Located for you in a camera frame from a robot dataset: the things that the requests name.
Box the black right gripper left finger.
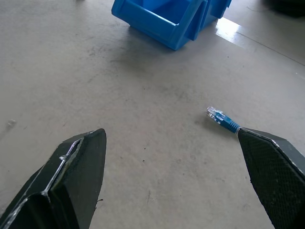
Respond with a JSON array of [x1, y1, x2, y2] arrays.
[[0, 128, 107, 229]]

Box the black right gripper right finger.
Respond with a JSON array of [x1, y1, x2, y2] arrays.
[[237, 127, 305, 229]]

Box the blue plastic storage bin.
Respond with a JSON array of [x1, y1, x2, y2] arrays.
[[187, 0, 232, 42], [111, 0, 208, 52]]

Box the blue ethernet cable connector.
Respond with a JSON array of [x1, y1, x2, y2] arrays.
[[206, 106, 239, 133]]

